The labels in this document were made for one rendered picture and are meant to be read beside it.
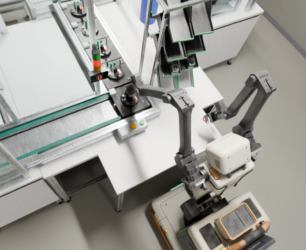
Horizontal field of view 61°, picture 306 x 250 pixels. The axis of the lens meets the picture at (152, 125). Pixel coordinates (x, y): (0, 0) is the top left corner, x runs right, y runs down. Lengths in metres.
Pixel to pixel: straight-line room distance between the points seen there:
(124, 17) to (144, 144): 1.32
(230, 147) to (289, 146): 2.08
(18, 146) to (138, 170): 0.80
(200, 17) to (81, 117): 1.03
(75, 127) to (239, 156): 1.10
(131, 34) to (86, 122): 1.00
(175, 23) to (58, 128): 1.04
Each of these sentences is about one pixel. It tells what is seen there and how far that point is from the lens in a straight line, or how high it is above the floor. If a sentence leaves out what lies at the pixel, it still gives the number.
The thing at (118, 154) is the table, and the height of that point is 0.86.
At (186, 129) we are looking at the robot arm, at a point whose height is 1.46.
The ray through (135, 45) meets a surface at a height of 0.86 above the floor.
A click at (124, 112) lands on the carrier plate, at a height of 0.97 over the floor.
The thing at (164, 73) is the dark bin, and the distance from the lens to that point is 1.80.
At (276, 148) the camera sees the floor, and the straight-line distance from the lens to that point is 3.35.
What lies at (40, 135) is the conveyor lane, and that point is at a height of 0.92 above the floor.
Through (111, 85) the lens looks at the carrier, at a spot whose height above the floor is 0.97.
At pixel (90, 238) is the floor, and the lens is 2.59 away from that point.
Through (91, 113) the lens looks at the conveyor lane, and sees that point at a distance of 1.92.
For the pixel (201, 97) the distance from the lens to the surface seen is 2.18.
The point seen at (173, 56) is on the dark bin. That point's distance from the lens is 1.69.
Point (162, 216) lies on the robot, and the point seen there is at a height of 0.28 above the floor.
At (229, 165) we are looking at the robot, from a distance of 1.43.
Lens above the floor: 2.57
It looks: 61 degrees down
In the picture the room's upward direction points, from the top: 16 degrees clockwise
